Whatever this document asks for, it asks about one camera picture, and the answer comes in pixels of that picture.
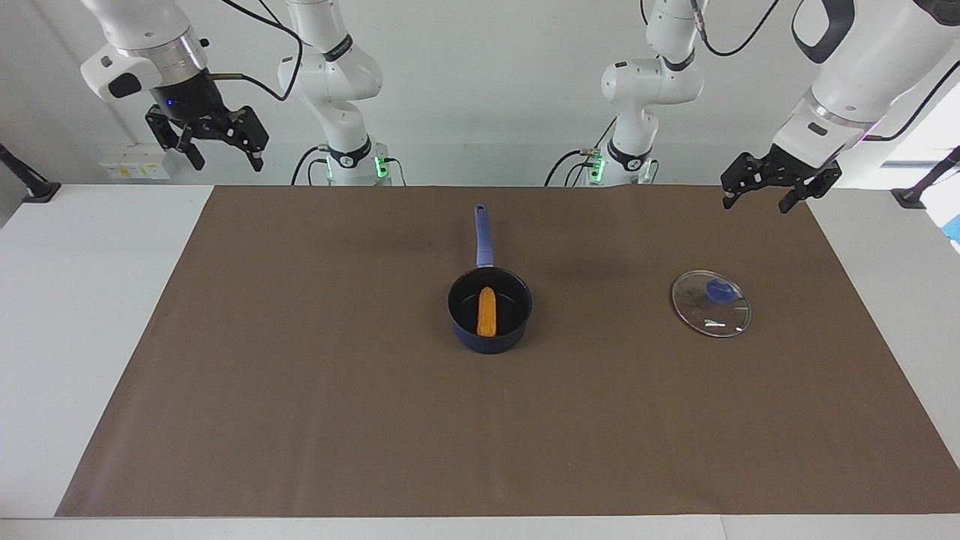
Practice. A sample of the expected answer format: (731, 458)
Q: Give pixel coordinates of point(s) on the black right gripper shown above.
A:
(195, 105)

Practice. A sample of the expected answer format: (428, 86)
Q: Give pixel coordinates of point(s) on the white wall socket box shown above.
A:
(135, 163)

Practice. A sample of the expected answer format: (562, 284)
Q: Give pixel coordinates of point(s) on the brown table mat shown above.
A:
(375, 420)

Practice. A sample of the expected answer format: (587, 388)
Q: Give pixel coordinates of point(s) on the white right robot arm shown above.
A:
(330, 75)

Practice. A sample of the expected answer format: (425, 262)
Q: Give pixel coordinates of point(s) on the blue plastic item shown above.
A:
(954, 229)

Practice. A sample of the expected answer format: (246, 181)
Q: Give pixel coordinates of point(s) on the yellow toy corn cob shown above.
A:
(487, 315)

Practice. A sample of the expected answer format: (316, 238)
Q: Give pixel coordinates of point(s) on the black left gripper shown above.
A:
(787, 169)

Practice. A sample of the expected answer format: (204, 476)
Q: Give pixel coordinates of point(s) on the black clamp stand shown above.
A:
(919, 189)
(30, 184)

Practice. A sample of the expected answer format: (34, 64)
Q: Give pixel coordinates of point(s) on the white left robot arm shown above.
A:
(862, 75)

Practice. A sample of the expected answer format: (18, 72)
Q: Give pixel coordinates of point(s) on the glass lid with blue knob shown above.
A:
(712, 315)

